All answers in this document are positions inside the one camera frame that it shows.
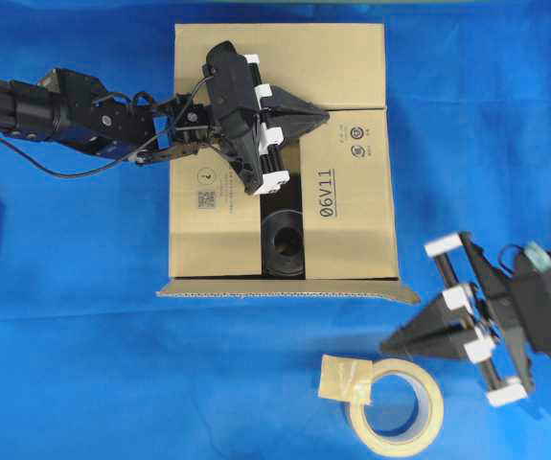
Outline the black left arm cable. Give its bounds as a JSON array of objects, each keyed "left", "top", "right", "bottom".
[{"left": 0, "top": 76, "right": 218, "bottom": 181}]

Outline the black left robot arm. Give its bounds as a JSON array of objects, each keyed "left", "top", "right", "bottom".
[{"left": 0, "top": 41, "right": 330, "bottom": 196}]

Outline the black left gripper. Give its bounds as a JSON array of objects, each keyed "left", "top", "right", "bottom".
[{"left": 203, "top": 40, "right": 329, "bottom": 196}]

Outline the blue table cloth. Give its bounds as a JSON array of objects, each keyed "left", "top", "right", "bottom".
[{"left": 0, "top": 1, "right": 551, "bottom": 459}]

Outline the beige masking tape roll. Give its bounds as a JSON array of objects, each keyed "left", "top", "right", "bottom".
[{"left": 318, "top": 355, "right": 445, "bottom": 458}]

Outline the black round object in box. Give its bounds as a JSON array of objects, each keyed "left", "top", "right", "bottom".
[{"left": 261, "top": 209, "right": 305, "bottom": 278}]

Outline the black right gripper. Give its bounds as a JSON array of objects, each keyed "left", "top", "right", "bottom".
[{"left": 379, "top": 231, "right": 551, "bottom": 407}]

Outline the brown cardboard box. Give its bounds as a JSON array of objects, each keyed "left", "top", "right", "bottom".
[{"left": 160, "top": 23, "right": 419, "bottom": 304}]

